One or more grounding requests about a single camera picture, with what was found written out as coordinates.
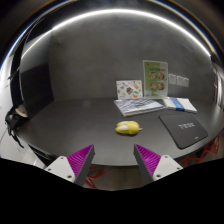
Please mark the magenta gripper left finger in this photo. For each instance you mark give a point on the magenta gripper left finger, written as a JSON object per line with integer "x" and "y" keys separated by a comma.
{"x": 75, "y": 167}

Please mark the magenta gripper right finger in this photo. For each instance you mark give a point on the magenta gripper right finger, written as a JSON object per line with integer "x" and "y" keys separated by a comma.
{"x": 153, "y": 166}

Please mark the black mouse pad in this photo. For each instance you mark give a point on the black mouse pad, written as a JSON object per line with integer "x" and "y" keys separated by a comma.
{"x": 184, "y": 129}

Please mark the grey striped magazine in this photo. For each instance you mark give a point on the grey striped magazine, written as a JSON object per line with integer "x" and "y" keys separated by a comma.
{"x": 131, "y": 107}

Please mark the white book with blue band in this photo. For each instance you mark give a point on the white book with blue band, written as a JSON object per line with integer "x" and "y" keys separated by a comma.
{"x": 179, "y": 104}

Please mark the white sticker card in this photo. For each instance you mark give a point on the white sticker card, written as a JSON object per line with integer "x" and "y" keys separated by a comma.
{"x": 129, "y": 89}

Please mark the green poster with faces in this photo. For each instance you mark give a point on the green poster with faces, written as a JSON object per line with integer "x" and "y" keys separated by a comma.
{"x": 155, "y": 79}

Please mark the curved ceiling light strip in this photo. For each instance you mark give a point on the curved ceiling light strip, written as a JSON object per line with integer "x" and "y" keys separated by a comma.
{"x": 122, "y": 33}

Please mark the red chair frame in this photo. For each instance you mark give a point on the red chair frame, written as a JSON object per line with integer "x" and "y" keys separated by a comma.
{"x": 211, "y": 148}

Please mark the white wall socket plates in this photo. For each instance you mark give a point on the white wall socket plates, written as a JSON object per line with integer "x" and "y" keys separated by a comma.
{"x": 178, "y": 80}

